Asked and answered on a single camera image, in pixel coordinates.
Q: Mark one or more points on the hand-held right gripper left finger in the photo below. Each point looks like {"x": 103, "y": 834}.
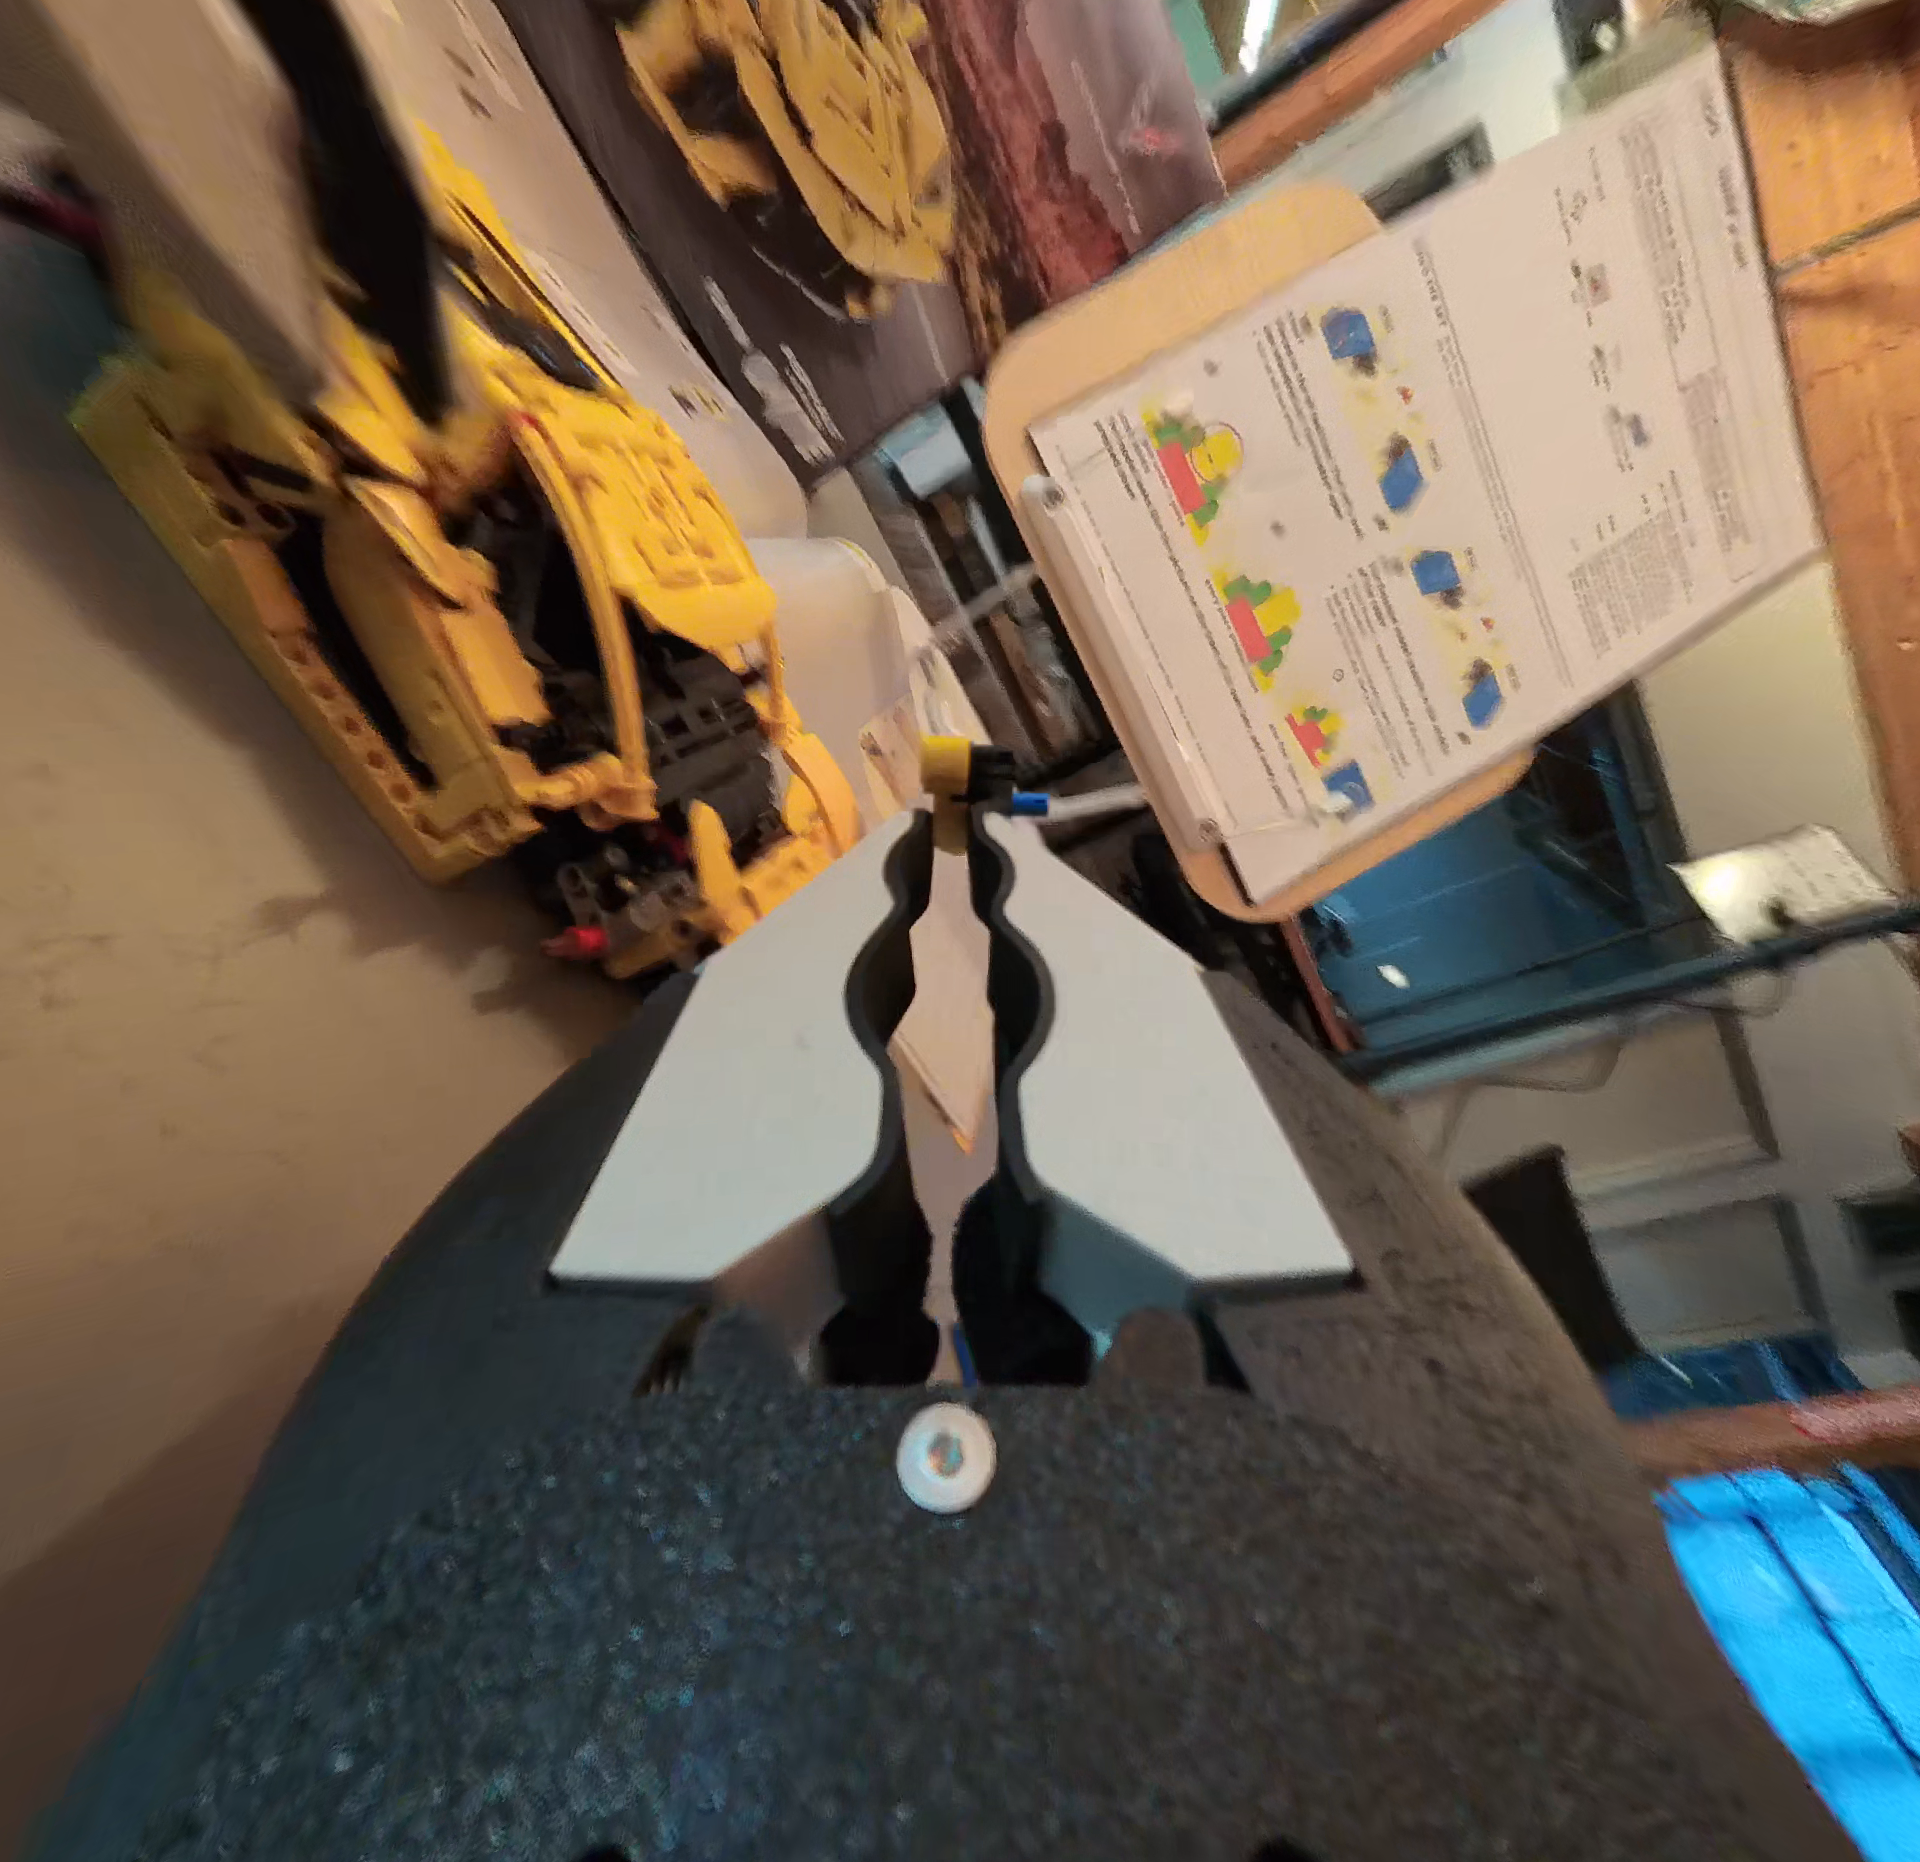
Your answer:
{"x": 735, "y": 1098}

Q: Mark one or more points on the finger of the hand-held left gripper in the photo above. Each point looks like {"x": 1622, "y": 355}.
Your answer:
{"x": 151, "y": 121}

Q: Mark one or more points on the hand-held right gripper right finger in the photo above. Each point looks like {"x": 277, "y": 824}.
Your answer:
{"x": 1155, "y": 1098}

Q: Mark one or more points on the small yellow black brick piece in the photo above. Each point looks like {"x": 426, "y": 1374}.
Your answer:
{"x": 946, "y": 767}

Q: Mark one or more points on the yellow brick toy car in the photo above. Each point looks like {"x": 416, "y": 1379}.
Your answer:
{"x": 600, "y": 511}

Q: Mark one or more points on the teal container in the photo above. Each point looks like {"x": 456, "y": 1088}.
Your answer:
{"x": 1501, "y": 871}

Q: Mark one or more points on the white instruction booklet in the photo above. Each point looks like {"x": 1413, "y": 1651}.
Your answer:
{"x": 600, "y": 272}

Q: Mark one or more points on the dark metal bar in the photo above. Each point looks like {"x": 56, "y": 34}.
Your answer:
{"x": 1619, "y": 992}

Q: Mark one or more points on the white printed paper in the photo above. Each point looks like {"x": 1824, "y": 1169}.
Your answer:
{"x": 1785, "y": 880}

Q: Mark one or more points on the printed instruction sheet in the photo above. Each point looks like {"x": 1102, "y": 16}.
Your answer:
{"x": 1501, "y": 466}

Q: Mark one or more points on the toy car picture box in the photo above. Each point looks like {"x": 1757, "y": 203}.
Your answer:
{"x": 960, "y": 137}

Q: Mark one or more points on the blue plastic bin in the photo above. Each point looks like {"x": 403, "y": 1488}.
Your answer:
{"x": 1801, "y": 1622}

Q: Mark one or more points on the wooden panel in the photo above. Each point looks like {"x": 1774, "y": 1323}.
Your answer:
{"x": 1845, "y": 392}

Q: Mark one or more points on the wooden beam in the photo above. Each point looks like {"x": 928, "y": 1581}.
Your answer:
{"x": 1381, "y": 47}

